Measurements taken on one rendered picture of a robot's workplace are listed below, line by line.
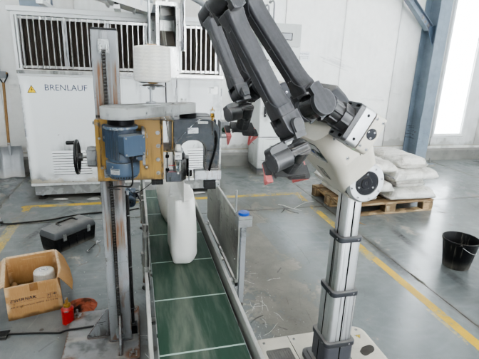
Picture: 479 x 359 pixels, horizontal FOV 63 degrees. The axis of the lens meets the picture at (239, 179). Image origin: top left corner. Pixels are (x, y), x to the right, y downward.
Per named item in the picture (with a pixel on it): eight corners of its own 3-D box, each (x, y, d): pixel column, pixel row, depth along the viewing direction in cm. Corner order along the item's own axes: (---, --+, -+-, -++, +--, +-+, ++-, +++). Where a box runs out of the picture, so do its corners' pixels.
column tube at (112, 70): (132, 338, 234) (116, 30, 184) (110, 341, 231) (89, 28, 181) (132, 326, 245) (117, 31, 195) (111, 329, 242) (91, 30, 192)
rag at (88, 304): (95, 315, 257) (95, 310, 256) (65, 318, 252) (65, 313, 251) (98, 296, 277) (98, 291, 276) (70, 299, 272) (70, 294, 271)
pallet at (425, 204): (431, 210, 473) (434, 199, 468) (343, 217, 439) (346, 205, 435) (388, 189, 548) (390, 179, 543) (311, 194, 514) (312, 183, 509)
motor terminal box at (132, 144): (146, 160, 177) (146, 135, 173) (125, 163, 170) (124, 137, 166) (138, 156, 183) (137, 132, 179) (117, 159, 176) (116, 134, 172)
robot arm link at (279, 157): (301, 115, 106) (284, 122, 113) (267, 128, 101) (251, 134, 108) (316, 155, 107) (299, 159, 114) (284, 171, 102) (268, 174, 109)
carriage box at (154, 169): (164, 179, 204) (162, 120, 195) (95, 182, 196) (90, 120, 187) (160, 167, 227) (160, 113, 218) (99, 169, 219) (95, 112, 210)
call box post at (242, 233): (241, 345, 235) (246, 225, 213) (236, 345, 234) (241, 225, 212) (239, 341, 238) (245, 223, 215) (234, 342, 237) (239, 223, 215)
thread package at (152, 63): (172, 85, 173) (172, 44, 168) (133, 84, 169) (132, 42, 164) (169, 82, 189) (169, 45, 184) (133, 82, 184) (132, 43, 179)
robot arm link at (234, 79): (217, -1, 163) (206, 14, 172) (205, -1, 160) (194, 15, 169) (254, 94, 161) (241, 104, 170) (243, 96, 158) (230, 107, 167)
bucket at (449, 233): (483, 272, 331) (490, 244, 324) (454, 276, 324) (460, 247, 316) (456, 256, 359) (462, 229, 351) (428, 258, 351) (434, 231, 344)
